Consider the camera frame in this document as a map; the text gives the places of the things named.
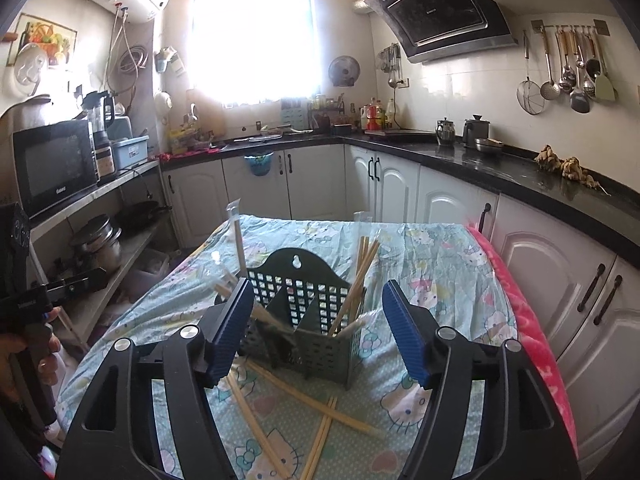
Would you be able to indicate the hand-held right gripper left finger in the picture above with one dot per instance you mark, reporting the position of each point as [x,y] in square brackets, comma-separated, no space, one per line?
[230,330]

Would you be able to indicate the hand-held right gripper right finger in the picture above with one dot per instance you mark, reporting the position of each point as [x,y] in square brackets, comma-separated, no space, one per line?
[405,335]

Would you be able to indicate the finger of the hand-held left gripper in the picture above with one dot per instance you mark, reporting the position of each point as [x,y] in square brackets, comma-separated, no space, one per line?
[75,282]

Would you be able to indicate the wooden chopstick pair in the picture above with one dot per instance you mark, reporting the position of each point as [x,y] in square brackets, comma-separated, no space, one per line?
[225,286]
[361,260]
[239,250]
[357,287]

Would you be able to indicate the green plastic utensil basket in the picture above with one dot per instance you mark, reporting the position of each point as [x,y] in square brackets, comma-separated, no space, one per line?
[325,355]

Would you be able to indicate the pile of wooden chopsticks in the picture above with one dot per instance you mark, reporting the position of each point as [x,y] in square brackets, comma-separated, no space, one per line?
[330,408]

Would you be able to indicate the row of hanging kitchen utensils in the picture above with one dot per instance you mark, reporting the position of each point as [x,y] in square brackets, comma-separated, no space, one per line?
[580,100]

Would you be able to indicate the person's left hand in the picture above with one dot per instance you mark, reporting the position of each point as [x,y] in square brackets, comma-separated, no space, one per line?
[10,365]

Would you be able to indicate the stacked steel pots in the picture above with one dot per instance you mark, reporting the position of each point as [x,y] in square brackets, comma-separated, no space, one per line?
[97,245]

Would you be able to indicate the cartoon printed tablecloth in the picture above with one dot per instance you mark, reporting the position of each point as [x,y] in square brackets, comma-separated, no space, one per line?
[440,270]

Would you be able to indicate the black frying pan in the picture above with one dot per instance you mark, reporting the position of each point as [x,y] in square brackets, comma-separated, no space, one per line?
[140,212]

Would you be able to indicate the metal shelf rack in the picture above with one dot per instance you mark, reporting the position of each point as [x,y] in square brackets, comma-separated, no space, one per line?
[115,182]

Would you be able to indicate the pink blanket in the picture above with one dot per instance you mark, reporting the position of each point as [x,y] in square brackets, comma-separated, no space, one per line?
[520,310]

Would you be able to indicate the black microwave oven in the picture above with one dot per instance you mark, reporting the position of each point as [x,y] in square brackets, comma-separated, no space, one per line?
[55,165]

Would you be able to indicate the black blender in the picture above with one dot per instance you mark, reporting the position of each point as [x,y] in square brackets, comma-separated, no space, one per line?
[102,155]

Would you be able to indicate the light blue plastic box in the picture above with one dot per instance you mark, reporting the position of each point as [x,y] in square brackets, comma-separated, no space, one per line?
[130,152]

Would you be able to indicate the white lower cabinets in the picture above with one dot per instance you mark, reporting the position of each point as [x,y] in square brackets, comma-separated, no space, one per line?
[550,270]

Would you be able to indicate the blue hanging bin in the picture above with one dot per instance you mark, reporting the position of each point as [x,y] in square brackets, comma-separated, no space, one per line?
[259,166]

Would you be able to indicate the dark brown appliance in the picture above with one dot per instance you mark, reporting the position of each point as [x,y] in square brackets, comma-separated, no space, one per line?
[25,112]

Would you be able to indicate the black countertop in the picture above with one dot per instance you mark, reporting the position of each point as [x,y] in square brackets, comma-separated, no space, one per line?
[500,165]

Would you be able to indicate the glass teapot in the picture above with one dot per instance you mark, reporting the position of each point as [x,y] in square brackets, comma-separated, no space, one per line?
[446,133]

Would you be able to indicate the black kettle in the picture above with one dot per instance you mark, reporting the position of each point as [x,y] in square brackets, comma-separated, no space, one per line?
[474,132]

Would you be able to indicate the white round cover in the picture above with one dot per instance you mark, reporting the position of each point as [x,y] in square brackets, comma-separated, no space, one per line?
[27,70]

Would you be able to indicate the group of condiment bottles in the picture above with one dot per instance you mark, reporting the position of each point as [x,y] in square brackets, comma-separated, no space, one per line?
[372,117]

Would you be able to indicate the small green drawer organizer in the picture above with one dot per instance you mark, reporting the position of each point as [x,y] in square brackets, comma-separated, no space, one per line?
[292,115]

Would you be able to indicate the ginger root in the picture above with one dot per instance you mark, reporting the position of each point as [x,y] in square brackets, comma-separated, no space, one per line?
[575,172]
[548,159]

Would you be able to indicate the small hanging tools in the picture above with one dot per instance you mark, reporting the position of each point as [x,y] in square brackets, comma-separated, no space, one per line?
[390,60]

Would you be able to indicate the kitchen window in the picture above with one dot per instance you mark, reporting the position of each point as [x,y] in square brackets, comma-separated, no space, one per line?
[250,35]

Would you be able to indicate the black range hood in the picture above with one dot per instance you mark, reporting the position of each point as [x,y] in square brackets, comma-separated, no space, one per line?
[440,15]

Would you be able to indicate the white wall holder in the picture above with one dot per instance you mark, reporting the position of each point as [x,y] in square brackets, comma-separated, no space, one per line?
[167,60]

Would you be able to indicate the fruit wall picture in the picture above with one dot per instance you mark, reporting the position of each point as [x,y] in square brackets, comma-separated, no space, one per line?
[47,35]

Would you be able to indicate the small wall fan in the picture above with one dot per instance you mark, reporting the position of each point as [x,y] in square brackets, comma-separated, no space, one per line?
[344,70]

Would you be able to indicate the silver vent duct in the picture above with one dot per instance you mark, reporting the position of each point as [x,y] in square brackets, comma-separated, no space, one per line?
[362,6]

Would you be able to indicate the metal utensil rail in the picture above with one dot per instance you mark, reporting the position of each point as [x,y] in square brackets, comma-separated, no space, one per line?
[570,27]

